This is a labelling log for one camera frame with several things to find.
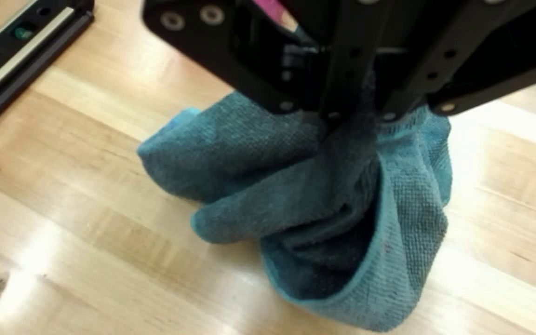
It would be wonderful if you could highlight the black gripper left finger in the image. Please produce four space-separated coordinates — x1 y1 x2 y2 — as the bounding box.
141 0 376 123

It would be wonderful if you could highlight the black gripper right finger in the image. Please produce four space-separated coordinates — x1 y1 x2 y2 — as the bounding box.
376 0 536 125

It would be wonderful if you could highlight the wooden table black frame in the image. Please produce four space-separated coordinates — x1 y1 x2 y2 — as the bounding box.
0 0 536 335

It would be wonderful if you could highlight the teal microfiber towel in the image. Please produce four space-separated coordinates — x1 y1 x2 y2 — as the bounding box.
135 89 456 333

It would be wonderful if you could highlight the black spirit level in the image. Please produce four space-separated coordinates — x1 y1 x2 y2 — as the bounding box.
0 0 89 128

